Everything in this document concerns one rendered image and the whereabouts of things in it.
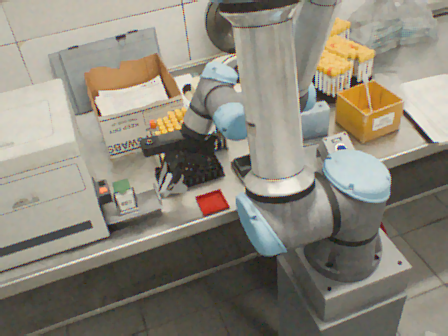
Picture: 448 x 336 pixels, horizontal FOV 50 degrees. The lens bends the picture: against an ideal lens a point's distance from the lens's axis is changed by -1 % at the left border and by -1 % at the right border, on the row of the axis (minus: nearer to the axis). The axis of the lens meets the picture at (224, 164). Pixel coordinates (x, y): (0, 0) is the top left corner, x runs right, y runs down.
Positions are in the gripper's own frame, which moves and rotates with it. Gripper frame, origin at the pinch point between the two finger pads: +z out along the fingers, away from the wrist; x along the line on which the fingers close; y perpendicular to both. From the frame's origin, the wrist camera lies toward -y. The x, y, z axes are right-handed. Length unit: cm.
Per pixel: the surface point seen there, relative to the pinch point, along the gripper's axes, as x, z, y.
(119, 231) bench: -3.4, 10.1, -7.9
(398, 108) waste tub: 1, -37, 58
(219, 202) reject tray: -4.7, -2.8, 14.0
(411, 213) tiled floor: 35, 21, 147
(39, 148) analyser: -4.2, -10.9, -30.9
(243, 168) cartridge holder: 3.4, -8.7, 21.9
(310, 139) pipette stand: 7.0, -19.4, 41.0
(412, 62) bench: 31, -45, 87
